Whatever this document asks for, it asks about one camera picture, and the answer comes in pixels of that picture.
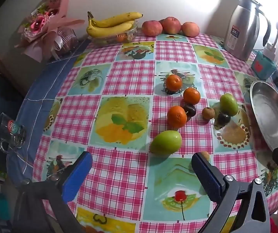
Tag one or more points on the blue tablecloth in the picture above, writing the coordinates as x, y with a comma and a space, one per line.
32, 89

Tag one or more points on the brown longan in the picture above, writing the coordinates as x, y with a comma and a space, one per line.
205, 155

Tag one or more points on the elongated green jujube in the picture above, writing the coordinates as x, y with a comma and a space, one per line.
166, 142

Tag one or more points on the stainless steel thermos jug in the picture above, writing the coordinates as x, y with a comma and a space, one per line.
243, 29

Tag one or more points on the dark purple plum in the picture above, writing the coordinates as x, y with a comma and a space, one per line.
223, 119
189, 109

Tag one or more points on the teal box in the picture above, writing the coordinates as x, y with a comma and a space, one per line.
262, 65

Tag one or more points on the brown kiwi fruit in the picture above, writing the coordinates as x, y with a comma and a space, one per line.
208, 113

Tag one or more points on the orange tangerine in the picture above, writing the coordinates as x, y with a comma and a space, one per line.
191, 95
176, 117
174, 82

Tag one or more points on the pink plaid printed tablecloth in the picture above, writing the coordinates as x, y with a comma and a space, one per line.
129, 77

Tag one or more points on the clear plastic container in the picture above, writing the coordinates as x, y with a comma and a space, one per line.
119, 40

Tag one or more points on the stainless steel plate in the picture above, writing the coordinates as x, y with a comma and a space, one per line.
270, 116

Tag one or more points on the glass mug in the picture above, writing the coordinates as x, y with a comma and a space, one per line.
11, 132

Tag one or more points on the pink flower bouquet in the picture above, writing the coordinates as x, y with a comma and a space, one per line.
44, 26

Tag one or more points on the red apple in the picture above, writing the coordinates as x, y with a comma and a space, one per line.
190, 29
171, 25
151, 28

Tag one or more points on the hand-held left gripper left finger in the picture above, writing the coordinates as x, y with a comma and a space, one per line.
79, 172

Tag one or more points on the yellow banana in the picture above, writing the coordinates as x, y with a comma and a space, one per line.
127, 25
119, 19
105, 32

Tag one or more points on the white plastic device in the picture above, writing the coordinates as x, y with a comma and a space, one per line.
270, 49

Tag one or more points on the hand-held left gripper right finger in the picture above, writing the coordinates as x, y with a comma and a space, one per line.
207, 177

